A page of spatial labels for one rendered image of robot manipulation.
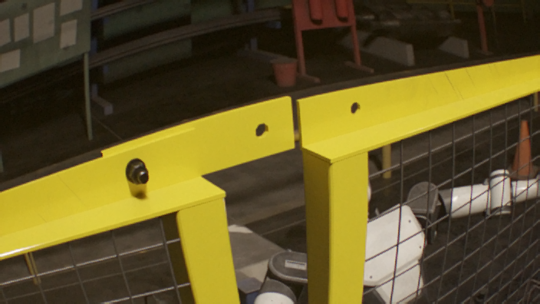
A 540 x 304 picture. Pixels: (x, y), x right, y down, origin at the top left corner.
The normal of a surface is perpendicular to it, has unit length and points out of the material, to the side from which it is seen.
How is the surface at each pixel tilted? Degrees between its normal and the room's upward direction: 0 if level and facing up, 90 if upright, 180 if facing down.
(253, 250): 0
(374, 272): 48
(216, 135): 90
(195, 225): 90
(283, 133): 90
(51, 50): 90
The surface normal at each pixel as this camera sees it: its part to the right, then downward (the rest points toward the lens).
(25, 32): 0.54, 0.25
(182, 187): -0.07, -0.93
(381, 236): 0.29, -0.42
